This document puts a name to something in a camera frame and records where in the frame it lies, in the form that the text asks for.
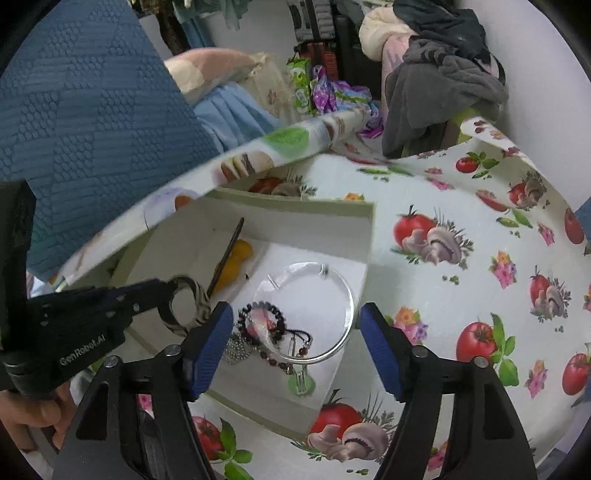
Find silver bangle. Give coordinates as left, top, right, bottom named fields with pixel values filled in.
left=253, top=262, right=355, bottom=363

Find blue quilted blanket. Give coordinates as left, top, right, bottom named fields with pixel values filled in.
left=0, top=0, right=222, bottom=280

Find black clothing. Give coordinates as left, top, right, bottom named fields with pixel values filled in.
left=392, top=0, right=491, bottom=62

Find grey clothing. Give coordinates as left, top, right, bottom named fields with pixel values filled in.
left=382, top=39, right=509, bottom=158

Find vegetable print tablecloth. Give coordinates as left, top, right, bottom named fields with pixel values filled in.
left=185, top=115, right=591, bottom=480

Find black spiral hair tie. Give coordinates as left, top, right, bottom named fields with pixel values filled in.
left=161, top=275, right=213, bottom=334

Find person's left hand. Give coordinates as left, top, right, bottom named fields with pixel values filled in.
left=0, top=385, right=77, bottom=452

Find dark hair stick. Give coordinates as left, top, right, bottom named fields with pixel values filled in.
left=205, top=217, right=246, bottom=299

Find orange plastic item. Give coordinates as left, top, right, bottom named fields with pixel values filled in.
left=210, top=240, right=254, bottom=296

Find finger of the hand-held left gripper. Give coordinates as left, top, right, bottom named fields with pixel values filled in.
left=91, top=278, right=173, bottom=325

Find beige lace cloth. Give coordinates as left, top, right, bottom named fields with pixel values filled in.
left=240, top=53, right=302, bottom=126

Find light blue cloth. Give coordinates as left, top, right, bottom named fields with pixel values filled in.
left=193, top=85, right=283, bottom=154

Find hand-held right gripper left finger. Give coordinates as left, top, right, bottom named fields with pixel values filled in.
left=51, top=302, right=235, bottom=480

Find green pendant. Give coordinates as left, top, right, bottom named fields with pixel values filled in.
left=286, top=360, right=317, bottom=398

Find pink cream cushion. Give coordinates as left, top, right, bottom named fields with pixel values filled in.
left=164, top=46, right=259, bottom=105

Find dark bead bracelet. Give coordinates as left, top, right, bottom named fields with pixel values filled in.
left=237, top=301, right=315, bottom=376

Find cream pink pillow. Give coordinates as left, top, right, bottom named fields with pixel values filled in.
left=359, top=8, right=419, bottom=62

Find food print oilcloth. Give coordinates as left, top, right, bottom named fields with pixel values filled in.
left=46, top=111, right=375, bottom=287

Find silver ball chain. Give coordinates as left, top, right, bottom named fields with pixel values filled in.
left=224, top=330, right=256, bottom=366

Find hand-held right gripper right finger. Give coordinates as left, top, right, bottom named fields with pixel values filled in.
left=359, top=302, right=539, bottom=480

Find colourful plastic bags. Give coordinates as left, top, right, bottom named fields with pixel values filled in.
left=286, top=55, right=385, bottom=139

